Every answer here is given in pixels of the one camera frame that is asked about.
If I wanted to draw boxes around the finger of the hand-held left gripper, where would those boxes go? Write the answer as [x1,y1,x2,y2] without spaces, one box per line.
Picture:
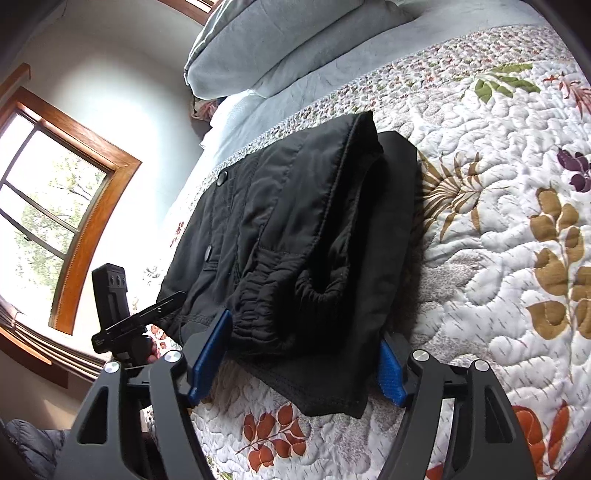
[131,291,185,326]

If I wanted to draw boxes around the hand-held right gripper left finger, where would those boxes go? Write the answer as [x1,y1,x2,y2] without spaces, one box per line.
[55,308,233,480]

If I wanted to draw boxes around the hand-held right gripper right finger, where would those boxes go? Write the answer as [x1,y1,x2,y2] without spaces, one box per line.
[376,332,536,480]

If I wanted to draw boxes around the black pants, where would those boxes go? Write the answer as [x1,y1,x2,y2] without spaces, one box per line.
[157,110,422,420]

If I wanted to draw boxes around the grey brown curtain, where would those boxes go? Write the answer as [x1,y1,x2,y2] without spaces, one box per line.
[0,295,108,385]

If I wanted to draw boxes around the wooden framed window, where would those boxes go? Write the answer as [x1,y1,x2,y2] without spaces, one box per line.
[0,88,141,335]
[157,0,218,26]

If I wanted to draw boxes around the dark quilted jacket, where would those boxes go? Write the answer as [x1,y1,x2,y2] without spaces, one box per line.
[4,416,68,480]

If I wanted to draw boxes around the floral quilted bedspread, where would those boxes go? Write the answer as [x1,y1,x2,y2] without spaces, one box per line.
[134,23,591,480]

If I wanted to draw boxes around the pile of clothes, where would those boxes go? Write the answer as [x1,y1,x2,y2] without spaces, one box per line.
[191,98,222,121]

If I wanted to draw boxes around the folded grey duvet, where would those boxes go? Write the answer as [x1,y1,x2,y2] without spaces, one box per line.
[184,0,416,100]

